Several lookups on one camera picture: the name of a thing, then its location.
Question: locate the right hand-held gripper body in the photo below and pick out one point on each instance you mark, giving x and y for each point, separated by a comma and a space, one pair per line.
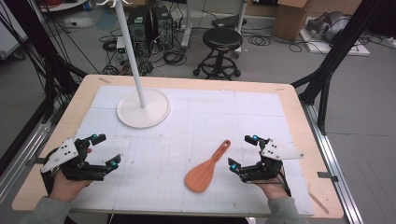
280, 151

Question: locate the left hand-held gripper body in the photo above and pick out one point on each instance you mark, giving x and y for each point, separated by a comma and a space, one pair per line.
63, 152

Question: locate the wooden rice spatula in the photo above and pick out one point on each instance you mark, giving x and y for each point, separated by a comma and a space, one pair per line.
200, 177

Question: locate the white hook rack stand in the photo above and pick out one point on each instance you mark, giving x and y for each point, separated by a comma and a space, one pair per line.
143, 112

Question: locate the person's left hand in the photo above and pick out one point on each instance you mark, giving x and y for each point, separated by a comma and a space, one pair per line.
67, 188

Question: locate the person's right hand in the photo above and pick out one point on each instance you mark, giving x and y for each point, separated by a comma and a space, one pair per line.
274, 189

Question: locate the black tape piece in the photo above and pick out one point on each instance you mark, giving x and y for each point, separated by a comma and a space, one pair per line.
327, 175

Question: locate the white grid mat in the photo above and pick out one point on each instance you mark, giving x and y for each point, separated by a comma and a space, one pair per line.
193, 130

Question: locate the tan tape strip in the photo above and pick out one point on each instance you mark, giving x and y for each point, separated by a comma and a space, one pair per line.
318, 202
104, 80

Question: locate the small white power box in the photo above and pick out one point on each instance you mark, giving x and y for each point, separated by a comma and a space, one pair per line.
120, 45

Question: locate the black round stool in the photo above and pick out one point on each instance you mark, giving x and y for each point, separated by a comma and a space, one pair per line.
222, 39

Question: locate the black flat pedal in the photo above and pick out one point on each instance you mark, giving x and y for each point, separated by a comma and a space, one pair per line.
225, 21

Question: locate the black computer tower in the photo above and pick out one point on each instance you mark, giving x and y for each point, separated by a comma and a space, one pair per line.
162, 26
138, 25

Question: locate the cardboard box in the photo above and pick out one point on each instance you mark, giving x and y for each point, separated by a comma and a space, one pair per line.
291, 21

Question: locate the white cabinet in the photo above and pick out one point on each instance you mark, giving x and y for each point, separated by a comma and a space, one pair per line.
9, 40

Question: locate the white flat board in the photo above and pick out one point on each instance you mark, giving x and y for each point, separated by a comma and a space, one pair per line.
355, 49

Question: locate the grey bag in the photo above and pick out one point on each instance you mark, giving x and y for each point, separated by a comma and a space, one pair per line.
330, 26

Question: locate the white round table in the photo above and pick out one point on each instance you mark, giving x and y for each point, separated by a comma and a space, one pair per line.
59, 5

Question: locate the aluminium rail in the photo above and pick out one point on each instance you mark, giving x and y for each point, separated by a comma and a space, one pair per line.
21, 158
333, 161

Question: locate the black metal frame stand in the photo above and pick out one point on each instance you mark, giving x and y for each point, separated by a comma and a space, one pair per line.
46, 62
339, 49

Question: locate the white metal post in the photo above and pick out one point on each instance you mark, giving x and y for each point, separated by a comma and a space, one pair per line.
241, 18
186, 28

